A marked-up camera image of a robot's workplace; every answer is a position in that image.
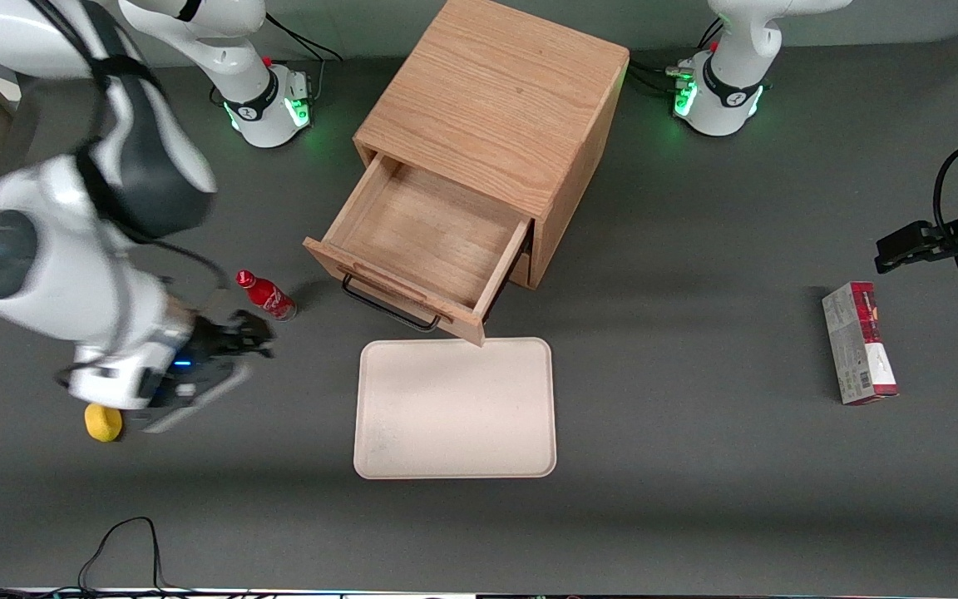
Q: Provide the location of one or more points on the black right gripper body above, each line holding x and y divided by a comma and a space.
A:
211, 343

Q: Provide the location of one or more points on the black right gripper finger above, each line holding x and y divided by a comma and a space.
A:
254, 324
250, 347

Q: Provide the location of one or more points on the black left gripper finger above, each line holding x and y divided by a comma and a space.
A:
907, 235
903, 259

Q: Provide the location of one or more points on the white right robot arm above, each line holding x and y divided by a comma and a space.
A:
55, 249

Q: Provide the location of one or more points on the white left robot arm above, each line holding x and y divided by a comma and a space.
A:
737, 75

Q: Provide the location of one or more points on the oak wooden drawer cabinet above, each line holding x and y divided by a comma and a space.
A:
496, 91

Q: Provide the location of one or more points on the red cola bottle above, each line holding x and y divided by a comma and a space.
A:
267, 297

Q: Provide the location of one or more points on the grey and red carton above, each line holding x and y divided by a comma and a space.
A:
857, 345

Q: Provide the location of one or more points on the yellow lemon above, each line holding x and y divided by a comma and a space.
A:
101, 424

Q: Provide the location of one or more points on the beige plastic tray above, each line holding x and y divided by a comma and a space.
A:
454, 408

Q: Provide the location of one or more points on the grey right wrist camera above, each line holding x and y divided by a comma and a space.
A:
196, 399

